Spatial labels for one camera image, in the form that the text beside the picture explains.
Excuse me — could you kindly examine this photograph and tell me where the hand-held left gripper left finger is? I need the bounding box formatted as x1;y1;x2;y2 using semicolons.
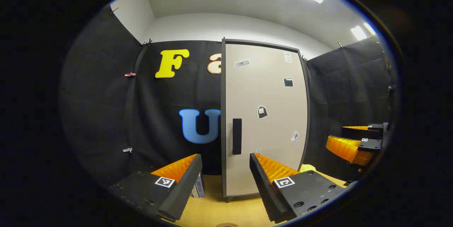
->
108;154;203;222

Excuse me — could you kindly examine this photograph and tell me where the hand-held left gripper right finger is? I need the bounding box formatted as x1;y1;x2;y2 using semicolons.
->
249;153;347;225

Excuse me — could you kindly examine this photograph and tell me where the black cabinet door handle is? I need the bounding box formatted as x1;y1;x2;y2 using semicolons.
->
233;118;242;155

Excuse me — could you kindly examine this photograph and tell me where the light grey cabinet door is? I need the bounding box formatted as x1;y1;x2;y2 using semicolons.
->
225;43;308;197

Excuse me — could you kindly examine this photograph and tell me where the dark grey cabinet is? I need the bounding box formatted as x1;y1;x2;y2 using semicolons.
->
221;38;312;203

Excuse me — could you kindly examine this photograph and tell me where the blue book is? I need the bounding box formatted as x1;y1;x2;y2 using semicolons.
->
196;172;206;198

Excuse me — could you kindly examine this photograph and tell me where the black backdrop cloth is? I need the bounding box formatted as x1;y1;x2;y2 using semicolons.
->
58;4;395;188

